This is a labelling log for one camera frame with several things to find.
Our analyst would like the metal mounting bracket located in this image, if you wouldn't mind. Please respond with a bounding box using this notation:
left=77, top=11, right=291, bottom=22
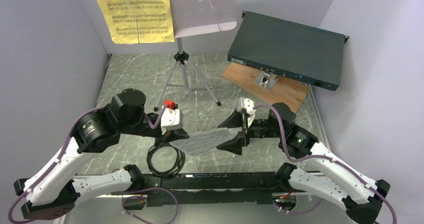
left=254, top=71, right=278, bottom=91

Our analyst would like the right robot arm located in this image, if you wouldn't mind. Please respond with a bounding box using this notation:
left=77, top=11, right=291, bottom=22
left=218, top=99, right=398, bottom=224

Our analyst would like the yellow sheet music book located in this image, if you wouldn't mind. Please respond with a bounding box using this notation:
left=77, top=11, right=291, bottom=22
left=96, top=0, right=175, bottom=45

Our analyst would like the coiled black cable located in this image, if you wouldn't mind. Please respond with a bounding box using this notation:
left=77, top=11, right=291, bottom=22
left=146, top=142, right=186, bottom=178

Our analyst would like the wooden base board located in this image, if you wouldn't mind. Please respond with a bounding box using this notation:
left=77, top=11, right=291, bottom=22
left=221, top=62, right=310, bottom=113

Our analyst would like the white sheet music page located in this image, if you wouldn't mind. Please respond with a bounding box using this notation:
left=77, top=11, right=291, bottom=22
left=169, top=127, right=241, bottom=157

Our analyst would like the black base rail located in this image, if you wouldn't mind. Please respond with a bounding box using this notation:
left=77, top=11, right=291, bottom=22
left=109, top=171, right=299, bottom=207

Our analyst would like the dark green rack unit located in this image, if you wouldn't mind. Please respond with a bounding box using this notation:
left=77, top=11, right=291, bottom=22
left=227, top=11, right=349, bottom=91

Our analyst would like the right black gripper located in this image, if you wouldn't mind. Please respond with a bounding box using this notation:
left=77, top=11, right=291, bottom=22
left=216, top=107, right=284, bottom=155

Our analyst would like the white perforated music stand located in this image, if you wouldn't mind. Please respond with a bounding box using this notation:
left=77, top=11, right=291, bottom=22
left=153, top=0, right=237, bottom=111

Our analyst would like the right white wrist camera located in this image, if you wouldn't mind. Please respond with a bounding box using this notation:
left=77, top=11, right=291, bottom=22
left=236, top=97, right=256, bottom=128

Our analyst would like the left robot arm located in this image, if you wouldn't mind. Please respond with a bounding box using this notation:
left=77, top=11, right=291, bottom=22
left=13, top=88, right=189, bottom=224

